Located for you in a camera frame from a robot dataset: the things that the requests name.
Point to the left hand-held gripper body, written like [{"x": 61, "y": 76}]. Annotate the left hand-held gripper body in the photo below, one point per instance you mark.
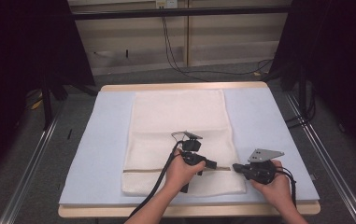
[{"x": 192, "y": 152}]

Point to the small black floor item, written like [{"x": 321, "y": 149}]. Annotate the small black floor item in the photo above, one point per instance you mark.
[{"x": 69, "y": 134}]

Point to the black metal stand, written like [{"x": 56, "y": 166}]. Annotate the black metal stand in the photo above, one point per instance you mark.
[
  {"x": 303, "y": 93},
  {"x": 46, "y": 109}
]

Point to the person's left hand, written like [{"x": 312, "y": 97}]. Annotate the person's left hand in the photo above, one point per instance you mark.
[{"x": 180, "y": 174}]

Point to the aluminium floor rail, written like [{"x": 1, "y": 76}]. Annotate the aluminium floor rail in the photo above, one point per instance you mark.
[
  {"x": 331, "y": 168},
  {"x": 26, "y": 180}
]

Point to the white wall outlet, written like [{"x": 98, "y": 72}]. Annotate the white wall outlet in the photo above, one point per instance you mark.
[{"x": 166, "y": 3}]

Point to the black horizontal bar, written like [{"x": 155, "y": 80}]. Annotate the black horizontal bar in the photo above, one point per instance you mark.
[{"x": 178, "y": 12}]

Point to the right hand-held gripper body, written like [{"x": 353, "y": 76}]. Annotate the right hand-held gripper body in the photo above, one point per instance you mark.
[{"x": 259, "y": 171}]

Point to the black curtain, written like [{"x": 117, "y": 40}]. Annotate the black curtain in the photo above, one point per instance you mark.
[
  {"x": 337, "y": 56},
  {"x": 17, "y": 62}
]

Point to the yellow floor item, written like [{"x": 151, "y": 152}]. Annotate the yellow floor item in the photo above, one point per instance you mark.
[{"x": 37, "y": 104}]

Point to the white towel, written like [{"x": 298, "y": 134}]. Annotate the white towel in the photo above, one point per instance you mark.
[{"x": 178, "y": 115}]

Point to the light blue table mat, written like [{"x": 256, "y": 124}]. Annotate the light blue table mat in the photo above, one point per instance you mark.
[{"x": 104, "y": 140}]

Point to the person's right hand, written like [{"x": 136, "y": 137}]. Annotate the person's right hand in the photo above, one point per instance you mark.
[{"x": 275, "y": 189}]

